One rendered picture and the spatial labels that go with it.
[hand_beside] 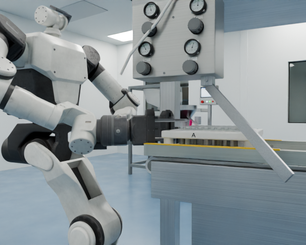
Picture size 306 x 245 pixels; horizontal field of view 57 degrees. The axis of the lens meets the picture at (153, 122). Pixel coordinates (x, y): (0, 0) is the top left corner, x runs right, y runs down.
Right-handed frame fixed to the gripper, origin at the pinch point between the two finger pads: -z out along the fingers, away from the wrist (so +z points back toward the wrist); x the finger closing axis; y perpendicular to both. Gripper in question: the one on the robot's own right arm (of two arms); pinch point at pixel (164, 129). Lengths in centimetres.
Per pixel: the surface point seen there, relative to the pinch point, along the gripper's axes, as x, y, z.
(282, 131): 26, -413, -290
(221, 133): 0.5, 13.6, -12.2
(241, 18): -33.6, -1.8, -24.2
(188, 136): 1.5, 9.1, -4.9
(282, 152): 4.4, 22.7, -22.8
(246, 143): 2.8, 16.2, -17.3
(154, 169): 10.3, 6.1, 3.9
